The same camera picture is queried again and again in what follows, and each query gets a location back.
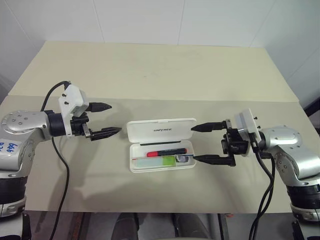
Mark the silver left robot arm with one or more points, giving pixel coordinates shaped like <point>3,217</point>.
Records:
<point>22,122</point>

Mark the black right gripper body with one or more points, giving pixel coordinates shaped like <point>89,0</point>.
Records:
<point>236,145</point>

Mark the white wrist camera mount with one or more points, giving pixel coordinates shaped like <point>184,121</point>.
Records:
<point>247,120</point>
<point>72,97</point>

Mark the white handwritten label sticker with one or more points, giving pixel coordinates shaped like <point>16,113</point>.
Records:
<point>8,147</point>

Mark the dark grey rounded shape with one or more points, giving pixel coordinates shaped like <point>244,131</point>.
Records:
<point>190,227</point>
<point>126,227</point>

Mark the pale highlighter with green cap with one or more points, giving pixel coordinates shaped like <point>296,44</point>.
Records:
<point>150,163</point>

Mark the small grey sharpener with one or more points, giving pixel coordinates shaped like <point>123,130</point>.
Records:
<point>183,159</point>

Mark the white hard pencil case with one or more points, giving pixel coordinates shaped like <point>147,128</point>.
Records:
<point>145,130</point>

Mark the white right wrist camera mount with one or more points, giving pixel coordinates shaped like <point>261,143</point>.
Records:
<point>247,120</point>

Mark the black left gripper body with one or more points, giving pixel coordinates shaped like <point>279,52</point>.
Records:
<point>80,127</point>

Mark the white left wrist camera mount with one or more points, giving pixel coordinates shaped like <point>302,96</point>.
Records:
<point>72,97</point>

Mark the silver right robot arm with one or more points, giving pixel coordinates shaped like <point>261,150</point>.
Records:
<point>285,140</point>

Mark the black marker with red cap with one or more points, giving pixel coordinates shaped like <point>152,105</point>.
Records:
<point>170,151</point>

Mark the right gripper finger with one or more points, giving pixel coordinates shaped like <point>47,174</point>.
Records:
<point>217,160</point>
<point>210,127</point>

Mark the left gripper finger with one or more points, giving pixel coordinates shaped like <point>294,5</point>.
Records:
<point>105,133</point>
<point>100,107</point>

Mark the black metal stand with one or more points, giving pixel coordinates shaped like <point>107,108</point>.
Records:
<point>313,106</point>

